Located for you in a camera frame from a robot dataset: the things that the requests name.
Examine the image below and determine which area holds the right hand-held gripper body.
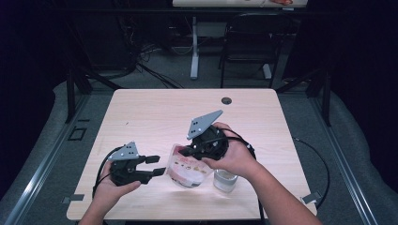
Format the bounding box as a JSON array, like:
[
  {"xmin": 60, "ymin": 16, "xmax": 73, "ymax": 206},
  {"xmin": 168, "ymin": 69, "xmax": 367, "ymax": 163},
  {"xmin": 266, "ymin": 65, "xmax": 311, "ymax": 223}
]
[{"xmin": 187, "ymin": 109, "xmax": 229, "ymax": 161}]

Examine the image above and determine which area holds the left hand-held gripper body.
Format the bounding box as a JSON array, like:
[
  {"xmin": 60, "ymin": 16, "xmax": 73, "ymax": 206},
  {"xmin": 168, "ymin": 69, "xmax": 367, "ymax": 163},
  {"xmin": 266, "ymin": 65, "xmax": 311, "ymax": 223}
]
[{"xmin": 107, "ymin": 141, "xmax": 150, "ymax": 188}]

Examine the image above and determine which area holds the pink spouted refill pouch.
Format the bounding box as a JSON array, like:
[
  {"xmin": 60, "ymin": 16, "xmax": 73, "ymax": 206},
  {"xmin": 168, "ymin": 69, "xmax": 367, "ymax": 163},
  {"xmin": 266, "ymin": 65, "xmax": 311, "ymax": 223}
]
[{"xmin": 165, "ymin": 143, "xmax": 215, "ymax": 189}]

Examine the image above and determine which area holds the white measuring cup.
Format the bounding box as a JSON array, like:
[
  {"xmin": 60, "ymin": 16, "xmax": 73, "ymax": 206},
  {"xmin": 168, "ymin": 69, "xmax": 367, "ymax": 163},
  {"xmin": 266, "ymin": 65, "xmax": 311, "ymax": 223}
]
[{"xmin": 213, "ymin": 168, "xmax": 238, "ymax": 193}]

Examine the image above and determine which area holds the person's left hand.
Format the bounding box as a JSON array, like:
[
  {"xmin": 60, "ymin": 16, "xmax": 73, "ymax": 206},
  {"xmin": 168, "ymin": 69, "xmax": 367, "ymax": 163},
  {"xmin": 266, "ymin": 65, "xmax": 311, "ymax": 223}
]
[{"xmin": 92, "ymin": 162, "xmax": 142, "ymax": 210}]

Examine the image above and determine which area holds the person's right hand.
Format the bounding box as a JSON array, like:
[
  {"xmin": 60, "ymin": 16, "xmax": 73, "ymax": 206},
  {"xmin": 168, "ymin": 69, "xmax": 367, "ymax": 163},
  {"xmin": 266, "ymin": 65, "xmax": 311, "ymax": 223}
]
[{"xmin": 202, "ymin": 121, "xmax": 261, "ymax": 180}]

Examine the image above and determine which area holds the grey tape piece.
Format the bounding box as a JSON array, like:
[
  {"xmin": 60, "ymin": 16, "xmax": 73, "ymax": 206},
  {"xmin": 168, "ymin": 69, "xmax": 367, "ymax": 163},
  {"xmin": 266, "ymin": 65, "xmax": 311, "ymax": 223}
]
[
  {"xmin": 61, "ymin": 194, "xmax": 85, "ymax": 204},
  {"xmin": 300, "ymin": 190, "xmax": 323, "ymax": 204}
]

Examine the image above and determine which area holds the white desk leg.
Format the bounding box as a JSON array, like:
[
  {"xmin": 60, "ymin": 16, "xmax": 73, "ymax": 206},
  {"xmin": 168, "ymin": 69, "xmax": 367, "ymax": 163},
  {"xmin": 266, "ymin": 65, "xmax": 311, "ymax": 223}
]
[{"xmin": 190, "ymin": 16, "xmax": 200, "ymax": 81}]

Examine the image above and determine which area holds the black metal stand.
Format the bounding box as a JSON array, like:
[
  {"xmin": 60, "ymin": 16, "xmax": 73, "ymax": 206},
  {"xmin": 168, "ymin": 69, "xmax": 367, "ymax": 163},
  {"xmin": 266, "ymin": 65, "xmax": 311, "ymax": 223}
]
[
  {"xmin": 65, "ymin": 62, "xmax": 123, "ymax": 125},
  {"xmin": 275, "ymin": 67, "xmax": 332, "ymax": 128}
]

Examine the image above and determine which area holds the black folding chair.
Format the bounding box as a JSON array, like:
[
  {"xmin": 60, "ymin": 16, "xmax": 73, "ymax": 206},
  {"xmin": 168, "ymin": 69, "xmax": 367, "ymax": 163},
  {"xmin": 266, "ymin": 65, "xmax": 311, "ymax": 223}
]
[{"xmin": 219, "ymin": 12, "xmax": 296, "ymax": 89}]

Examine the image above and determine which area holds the light wooden desk top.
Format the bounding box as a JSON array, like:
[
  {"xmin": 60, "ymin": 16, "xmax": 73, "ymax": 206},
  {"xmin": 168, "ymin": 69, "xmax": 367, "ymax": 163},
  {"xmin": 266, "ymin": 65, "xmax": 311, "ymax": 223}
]
[{"xmin": 172, "ymin": 0, "xmax": 309, "ymax": 8}]

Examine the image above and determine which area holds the left hand-held gripper cable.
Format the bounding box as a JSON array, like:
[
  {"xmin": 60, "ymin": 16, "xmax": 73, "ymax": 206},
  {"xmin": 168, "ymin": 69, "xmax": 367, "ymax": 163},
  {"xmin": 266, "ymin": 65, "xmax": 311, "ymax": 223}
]
[{"xmin": 92, "ymin": 145, "xmax": 125, "ymax": 200}]

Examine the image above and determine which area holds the hand-held gripper cable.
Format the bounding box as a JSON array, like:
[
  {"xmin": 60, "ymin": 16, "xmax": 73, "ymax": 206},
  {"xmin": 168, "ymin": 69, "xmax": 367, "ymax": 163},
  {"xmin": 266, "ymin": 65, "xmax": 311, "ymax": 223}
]
[
  {"xmin": 92, "ymin": 145, "xmax": 125, "ymax": 200},
  {"xmin": 215, "ymin": 127, "xmax": 267, "ymax": 225}
]

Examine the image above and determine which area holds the right hand-held gripper cable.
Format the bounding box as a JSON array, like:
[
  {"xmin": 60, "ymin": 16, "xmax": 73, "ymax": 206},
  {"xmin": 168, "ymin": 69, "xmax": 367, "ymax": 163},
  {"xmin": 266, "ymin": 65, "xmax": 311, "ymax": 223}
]
[{"xmin": 215, "ymin": 127, "xmax": 267, "ymax": 225}]

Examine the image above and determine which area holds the black floor outlet frame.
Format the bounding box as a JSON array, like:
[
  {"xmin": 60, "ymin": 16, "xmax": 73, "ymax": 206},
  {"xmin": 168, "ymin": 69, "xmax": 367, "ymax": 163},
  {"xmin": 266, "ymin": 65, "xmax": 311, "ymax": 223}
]
[{"xmin": 68, "ymin": 126, "xmax": 88, "ymax": 142}]

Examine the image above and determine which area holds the bundle of floor cables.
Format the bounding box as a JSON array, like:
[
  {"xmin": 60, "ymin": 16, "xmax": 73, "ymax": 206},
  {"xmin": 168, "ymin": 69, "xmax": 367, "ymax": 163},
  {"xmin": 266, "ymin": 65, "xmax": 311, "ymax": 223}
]
[{"xmin": 118, "ymin": 15, "xmax": 186, "ymax": 90}]

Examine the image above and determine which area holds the metal floor rail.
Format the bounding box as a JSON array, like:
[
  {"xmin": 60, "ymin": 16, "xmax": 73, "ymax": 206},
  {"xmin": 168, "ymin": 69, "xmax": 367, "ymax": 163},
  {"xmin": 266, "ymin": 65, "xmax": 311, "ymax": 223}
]
[
  {"xmin": 3, "ymin": 93, "xmax": 92, "ymax": 225},
  {"xmin": 308, "ymin": 97, "xmax": 379, "ymax": 225}
]

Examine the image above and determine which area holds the black cable beside table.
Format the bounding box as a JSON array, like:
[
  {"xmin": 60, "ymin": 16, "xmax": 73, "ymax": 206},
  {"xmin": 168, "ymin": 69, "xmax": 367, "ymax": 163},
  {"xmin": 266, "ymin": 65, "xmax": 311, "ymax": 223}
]
[{"xmin": 292, "ymin": 137, "xmax": 331, "ymax": 210}]

